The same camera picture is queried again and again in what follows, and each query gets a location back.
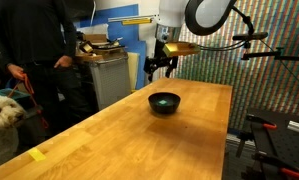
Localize person in black clothes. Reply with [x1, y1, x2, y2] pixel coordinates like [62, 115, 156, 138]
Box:
[0, 0, 94, 136]

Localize multicoloured patterned backdrop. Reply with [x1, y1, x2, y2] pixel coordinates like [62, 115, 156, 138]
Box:
[159, 0, 299, 132]

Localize black wall monitor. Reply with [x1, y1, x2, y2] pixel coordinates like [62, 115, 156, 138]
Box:
[64, 0, 96, 20]

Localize white fluffy dog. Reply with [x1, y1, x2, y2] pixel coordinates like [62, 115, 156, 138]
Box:
[0, 95, 27, 172]

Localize cream foam board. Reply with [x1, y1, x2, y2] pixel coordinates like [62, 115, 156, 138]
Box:
[127, 52, 141, 92]

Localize black perforated breadboard table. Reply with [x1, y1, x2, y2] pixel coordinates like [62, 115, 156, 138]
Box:
[243, 107, 299, 180]

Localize black bar camera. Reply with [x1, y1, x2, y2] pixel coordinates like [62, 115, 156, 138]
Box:
[232, 31, 269, 42]

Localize person's left forearm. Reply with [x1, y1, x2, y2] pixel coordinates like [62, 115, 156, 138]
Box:
[59, 13, 78, 59]

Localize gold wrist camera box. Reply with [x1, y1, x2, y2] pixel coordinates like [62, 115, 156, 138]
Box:
[162, 41, 202, 58]

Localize white wall rail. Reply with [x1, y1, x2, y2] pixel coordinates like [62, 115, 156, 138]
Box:
[107, 14, 160, 23]

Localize person's right forearm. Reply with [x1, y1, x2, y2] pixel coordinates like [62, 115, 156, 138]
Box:
[0, 19, 18, 67]

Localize yellow tape piece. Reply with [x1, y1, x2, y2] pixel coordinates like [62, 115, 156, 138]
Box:
[27, 147, 47, 162]

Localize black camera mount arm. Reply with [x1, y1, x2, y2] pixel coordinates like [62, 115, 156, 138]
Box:
[241, 40, 299, 62]

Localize green cube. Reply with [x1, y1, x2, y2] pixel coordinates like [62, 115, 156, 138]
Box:
[157, 98, 169, 107]

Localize teal plastic tray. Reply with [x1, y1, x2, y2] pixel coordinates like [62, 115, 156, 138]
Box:
[0, 87, 31, 102]

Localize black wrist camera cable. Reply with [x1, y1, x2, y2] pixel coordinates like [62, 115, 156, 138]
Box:
[198, 5, 257, 52]

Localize orange dog leash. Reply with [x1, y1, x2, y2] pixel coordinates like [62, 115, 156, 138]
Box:
[7, 73, 50, 130]

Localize black and yellow tool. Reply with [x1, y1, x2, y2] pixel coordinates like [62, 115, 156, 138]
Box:
[78, 40, 94, 54]

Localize black bowl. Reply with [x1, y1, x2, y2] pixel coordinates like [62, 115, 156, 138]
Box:
[147, 92, 182, 115]

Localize brown cardboard box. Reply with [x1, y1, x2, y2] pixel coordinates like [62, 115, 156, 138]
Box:
[82, 33, 108, 45]

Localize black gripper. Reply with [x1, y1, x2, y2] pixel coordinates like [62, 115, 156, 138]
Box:
[143, 40, 180, 83]

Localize blue foam board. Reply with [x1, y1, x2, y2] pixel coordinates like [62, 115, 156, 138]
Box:
[74, 3, 147, 90]

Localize white hanging cable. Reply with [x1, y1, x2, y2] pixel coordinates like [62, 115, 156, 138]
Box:
[90, 0, 97, 26]

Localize person's left hand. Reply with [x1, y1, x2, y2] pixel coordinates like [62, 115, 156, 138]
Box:
[53, 55, 74, 70]

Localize yellow spirit level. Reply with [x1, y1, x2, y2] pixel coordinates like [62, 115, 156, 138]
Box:
[121, 17, 153, 26]

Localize thin black camera cable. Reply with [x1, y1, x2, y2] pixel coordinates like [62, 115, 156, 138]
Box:
[260, 39, 299, 92]

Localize grey workbench cabinet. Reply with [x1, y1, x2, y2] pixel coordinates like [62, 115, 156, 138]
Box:
[76, 51, 132, 112]

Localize orange-handled black clamp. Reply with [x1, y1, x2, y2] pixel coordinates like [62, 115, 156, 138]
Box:
[253, 151, 299, 179]
[245, 113, 278, 131]

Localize person's right hand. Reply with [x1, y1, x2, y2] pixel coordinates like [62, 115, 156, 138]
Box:
[6, 63, 26, 81]

